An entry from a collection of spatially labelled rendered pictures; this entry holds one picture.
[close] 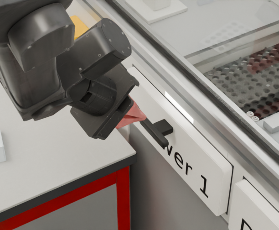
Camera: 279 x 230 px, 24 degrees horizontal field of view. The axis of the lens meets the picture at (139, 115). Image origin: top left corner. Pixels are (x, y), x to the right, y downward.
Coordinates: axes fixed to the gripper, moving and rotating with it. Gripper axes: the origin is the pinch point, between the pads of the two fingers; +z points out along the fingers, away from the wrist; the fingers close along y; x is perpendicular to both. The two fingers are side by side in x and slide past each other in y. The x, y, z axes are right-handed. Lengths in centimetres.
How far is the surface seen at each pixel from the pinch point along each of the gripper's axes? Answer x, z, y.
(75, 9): 39.3, 11.3, 1.3
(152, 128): 2.9, 8.0, -2.2
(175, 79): 3.8, 6.0, 6.5
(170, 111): 3.2, 9.5, 1.6
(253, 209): -19.1, 9.9, 0.5
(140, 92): 11.7, 10.5, -0.2
